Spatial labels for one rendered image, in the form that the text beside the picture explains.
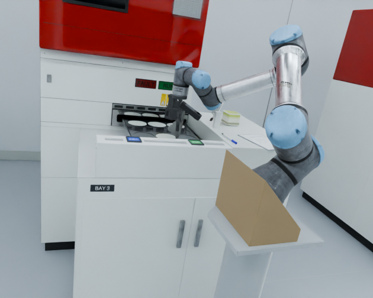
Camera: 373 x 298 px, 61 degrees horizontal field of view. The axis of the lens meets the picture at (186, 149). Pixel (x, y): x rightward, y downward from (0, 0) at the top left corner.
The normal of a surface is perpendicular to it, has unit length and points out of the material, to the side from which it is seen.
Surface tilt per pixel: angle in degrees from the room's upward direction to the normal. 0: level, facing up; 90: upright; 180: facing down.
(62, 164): 90
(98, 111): 90
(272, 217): 90
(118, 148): 90
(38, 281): 0
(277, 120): 54
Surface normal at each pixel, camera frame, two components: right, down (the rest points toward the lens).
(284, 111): -0.49, -0.44
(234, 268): -0.59, 0.18
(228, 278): -0.77, 0.10
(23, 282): 0.14, -0.93
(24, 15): 0.29, 0.35
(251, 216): -0.93, -0.02
